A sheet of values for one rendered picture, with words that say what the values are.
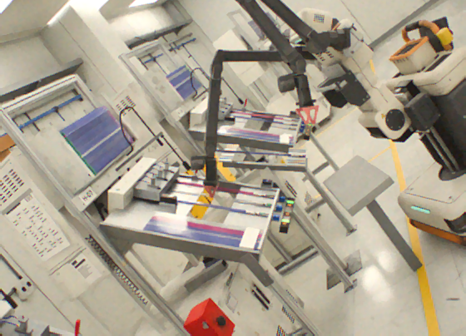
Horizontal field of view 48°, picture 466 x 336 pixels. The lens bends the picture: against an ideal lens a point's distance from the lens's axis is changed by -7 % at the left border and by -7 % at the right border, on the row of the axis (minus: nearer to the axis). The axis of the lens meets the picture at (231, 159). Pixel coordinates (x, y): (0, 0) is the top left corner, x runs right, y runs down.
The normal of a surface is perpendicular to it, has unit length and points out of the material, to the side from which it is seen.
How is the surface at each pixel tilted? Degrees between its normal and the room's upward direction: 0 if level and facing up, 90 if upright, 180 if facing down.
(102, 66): 90
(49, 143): 90
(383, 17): 90
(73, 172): 90
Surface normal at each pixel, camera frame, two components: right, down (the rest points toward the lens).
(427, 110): 0.16, 0.05
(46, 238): -0.16, 0.37
